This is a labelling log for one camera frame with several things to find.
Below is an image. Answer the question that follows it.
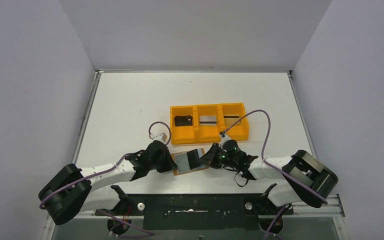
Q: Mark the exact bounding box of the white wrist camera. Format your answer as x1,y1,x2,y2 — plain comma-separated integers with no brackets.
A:
219,131,231,146
149,132,168,144

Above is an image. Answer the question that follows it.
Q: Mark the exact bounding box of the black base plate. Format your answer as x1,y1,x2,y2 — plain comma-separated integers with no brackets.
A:
103,193,280,231

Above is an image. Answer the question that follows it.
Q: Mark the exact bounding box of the yellow middle plastic bin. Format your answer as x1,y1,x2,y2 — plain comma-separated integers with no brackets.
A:
196,104,222,143

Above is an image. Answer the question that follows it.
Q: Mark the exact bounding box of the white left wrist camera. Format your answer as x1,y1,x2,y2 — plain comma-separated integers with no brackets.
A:
149,132,168,144

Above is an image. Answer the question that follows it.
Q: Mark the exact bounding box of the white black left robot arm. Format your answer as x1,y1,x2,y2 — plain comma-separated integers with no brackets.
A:
38,140,178,225

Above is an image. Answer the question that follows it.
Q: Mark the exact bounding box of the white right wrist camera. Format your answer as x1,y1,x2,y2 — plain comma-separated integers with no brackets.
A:
219,131,231,146

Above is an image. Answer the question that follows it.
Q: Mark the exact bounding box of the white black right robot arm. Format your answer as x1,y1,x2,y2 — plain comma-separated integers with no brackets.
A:
197,139,339,208

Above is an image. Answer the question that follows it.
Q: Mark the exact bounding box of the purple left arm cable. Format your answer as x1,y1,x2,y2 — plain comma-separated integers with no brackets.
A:
38,121,172,210

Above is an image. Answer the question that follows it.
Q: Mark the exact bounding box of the gold card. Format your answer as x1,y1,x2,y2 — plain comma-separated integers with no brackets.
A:
223,115,240,127

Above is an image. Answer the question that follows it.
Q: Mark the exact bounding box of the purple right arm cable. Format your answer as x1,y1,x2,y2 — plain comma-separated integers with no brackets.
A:
219,109,329,206

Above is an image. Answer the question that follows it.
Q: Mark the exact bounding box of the yellow right plastic bin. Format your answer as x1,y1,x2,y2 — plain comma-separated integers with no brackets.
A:
220,102,250,141

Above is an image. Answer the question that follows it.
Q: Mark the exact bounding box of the silver card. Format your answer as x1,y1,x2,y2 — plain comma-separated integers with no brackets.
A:
199,115,217,126

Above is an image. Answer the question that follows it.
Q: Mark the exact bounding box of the orange leather card holder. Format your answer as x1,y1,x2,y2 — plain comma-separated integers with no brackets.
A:
171,148,209,176

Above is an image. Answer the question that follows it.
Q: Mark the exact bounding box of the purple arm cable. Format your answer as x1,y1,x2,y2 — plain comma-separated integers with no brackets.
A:
38,121,172,210
219,109,329,206

